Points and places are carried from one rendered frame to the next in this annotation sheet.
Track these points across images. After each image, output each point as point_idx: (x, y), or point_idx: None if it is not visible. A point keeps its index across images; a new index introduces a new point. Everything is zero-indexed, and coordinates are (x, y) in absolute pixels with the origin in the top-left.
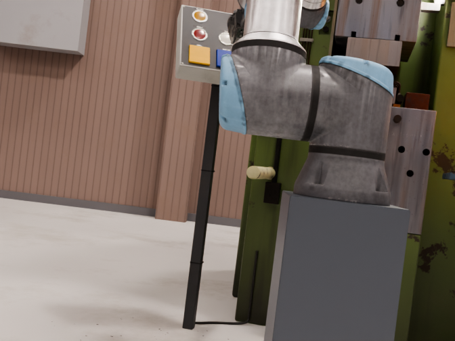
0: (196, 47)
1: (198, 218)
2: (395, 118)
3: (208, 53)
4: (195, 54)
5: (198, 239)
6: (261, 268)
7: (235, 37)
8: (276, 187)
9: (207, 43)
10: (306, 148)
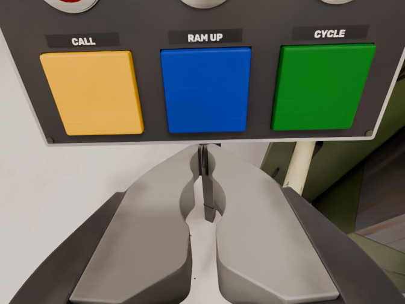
0: (72, 67)
1: (205, 190)
2: None
3: (129, 87)
4: (78, 103)
5: (208, 199)
6: (280, 177)
7: (205, 163)
8: (314, 148)
9: (115, 20)
10: (391, 109)
